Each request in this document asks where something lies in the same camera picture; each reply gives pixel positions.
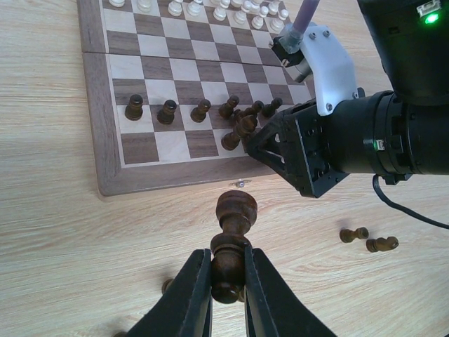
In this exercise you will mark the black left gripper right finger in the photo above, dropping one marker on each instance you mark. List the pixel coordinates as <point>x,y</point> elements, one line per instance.
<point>271,308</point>

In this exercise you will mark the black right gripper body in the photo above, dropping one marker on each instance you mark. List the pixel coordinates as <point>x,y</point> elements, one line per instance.
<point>293,144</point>

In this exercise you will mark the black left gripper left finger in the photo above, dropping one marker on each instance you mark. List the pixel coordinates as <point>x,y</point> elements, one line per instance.
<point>185,309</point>

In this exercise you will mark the dark pawn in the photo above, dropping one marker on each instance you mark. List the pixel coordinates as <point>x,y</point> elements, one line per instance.
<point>256,107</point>
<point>270,109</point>
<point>134,109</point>
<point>227,109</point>
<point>239,114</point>

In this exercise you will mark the dark chess piece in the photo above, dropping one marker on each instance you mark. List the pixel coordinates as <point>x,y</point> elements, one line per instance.
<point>236,212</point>
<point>166,114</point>
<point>382,244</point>
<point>241,131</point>
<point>348,236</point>
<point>165,285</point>
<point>198,114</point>

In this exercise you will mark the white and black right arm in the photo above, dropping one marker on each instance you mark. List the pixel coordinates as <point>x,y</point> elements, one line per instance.
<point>393,134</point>

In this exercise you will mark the wooden folding chess board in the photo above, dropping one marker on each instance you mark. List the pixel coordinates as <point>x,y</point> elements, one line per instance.
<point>185,59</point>

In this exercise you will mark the white chess piece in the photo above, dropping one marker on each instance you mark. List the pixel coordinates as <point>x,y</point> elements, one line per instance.
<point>175,8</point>
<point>219,12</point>
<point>144,5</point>
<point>117,3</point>

